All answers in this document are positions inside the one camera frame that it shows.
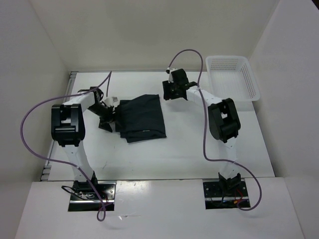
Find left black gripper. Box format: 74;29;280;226
87;103;124;132

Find dark navy shorts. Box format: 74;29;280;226
115;94;166;143

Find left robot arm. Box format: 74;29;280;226
51;87;115;199

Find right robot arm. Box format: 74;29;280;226
162;68;241;163

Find white perforated plastic basket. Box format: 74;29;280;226
205;56;260;102

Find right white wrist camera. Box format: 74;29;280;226
166;67;177;83

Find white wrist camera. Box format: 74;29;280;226
166;67;177;83
103;97;119;107

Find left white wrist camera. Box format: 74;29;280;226
103;97;119;107

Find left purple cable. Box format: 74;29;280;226
19;70;113;222

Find purple cable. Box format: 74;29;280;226
167;49;263;211
19;70;113;222

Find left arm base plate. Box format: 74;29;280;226
61;181;116;212

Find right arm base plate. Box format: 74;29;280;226
203;180;251;210

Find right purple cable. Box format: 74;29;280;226
167;49;263;211

